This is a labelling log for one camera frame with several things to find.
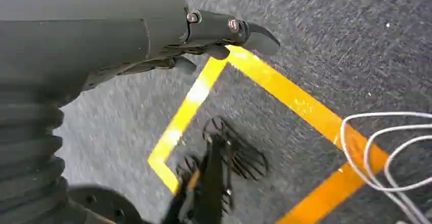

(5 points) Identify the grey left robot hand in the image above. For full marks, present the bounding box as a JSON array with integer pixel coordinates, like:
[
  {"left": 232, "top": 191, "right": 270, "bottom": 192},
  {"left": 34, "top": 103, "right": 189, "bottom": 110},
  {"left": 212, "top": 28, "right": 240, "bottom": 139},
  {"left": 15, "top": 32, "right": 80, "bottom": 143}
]
[{"left": 0, "top": 0, "right": 281, "bottom": 108}]

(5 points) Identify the yellow floor tape strip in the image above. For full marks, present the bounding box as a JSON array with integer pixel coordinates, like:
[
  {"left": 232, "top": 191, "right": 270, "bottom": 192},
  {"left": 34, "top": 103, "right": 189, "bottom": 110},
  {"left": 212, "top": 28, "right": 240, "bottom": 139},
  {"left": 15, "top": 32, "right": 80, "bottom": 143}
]
[
  {"left": 148, "top": 157, "right": 181, "bottom": 195},
  {"left": 148, "top": 57, "right": 229, "bottom": 165},
  {"left": 225, "top": 45, "right": 389, "bottom": 166},
  {"left": 275, "top": 152, "right": 389, "bottom": 224}
]

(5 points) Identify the ribbed grey left arm sleeve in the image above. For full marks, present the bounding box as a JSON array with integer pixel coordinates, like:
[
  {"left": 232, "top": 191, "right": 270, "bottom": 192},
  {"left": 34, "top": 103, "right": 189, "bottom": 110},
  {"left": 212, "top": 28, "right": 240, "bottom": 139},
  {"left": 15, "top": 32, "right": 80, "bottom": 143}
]
[{"left": 0, "top": 85, "right": 88, "bottom": 224}]

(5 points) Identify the dark round robot joint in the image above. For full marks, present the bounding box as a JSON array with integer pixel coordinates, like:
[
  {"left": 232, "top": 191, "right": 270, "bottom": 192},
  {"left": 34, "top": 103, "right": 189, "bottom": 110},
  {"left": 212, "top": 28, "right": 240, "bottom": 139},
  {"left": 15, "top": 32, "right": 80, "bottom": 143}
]
[{"left": 67, "top": 185, "right": 146, "bottom": 224}]

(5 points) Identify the white cable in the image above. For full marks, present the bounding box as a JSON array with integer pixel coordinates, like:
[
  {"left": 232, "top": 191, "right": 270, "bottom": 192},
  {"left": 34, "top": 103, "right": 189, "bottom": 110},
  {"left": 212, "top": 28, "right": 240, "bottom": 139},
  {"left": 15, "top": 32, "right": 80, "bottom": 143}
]
[{"left": 340, "top": 111, "right": 432, "bottom": 224}]

